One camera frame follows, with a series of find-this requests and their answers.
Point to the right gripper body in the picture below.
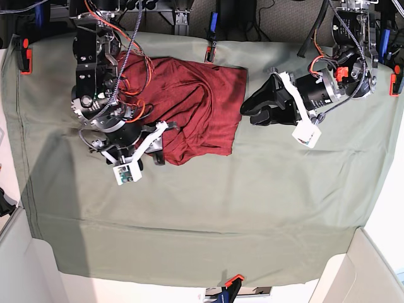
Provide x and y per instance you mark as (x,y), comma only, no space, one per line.
(123,137)

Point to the orange black clamp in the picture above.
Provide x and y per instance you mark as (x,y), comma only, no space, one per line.
(23,55)
(396,81)

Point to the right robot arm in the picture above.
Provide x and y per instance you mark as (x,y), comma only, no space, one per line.
(112,117)

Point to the white bin right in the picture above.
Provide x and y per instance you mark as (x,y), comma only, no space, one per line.
(362,274)

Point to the blue clamp top right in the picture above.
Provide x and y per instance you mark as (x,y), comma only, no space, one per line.
(383,44)

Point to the orange black clamp right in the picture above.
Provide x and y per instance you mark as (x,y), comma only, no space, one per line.
(396,81)

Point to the blue clamp top left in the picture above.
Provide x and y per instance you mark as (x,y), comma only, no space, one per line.
(39,16)

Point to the red long-sleeve T-shirt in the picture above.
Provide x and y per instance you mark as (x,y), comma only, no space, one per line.
(202,99)

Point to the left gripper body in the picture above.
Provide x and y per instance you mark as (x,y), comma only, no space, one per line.
(315,93)

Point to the green table cloth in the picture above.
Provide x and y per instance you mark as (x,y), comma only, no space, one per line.
(273,211)

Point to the blue black centre clamp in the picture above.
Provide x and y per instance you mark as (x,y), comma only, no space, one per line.
(211,38)

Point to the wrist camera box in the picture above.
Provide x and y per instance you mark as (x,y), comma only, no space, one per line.
(127,172)
(306,133)

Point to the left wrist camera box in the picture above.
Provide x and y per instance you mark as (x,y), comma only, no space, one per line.
(306,133)

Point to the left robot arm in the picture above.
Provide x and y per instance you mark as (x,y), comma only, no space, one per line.
(348,73)

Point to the black power adapter left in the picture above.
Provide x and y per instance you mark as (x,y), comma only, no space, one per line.
(226,13)

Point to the orange black clamp left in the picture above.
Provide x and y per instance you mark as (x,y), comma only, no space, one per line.
(23,55)

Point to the grey metal bracket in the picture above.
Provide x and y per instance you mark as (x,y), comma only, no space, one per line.
(181,22)

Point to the blue clamp bottom edge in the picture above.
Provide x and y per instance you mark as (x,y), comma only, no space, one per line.
(230,290)

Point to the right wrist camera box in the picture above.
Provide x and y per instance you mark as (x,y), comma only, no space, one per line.
(127,172)

